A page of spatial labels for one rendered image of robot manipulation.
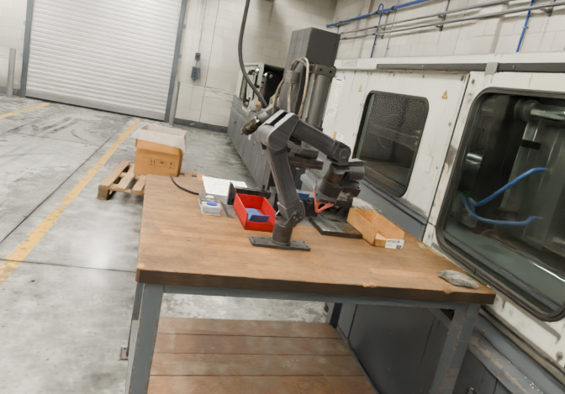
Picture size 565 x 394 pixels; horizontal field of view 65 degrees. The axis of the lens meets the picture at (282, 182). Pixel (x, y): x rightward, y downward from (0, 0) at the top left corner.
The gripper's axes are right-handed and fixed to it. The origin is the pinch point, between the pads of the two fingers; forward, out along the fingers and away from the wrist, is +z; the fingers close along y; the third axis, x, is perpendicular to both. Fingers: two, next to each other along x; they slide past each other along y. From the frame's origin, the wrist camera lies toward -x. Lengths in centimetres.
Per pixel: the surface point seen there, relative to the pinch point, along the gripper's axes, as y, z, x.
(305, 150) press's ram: 27.1, -3.3, 3.8
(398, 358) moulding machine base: -20, 64, -60
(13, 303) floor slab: 22, 134, 123
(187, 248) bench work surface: -29, -2, 43
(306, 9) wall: 942, 274, -154
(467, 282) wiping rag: -29, -7, -47
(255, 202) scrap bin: 14.8, 17.9, 18.9
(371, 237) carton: -3.4, 6.7, -23.5
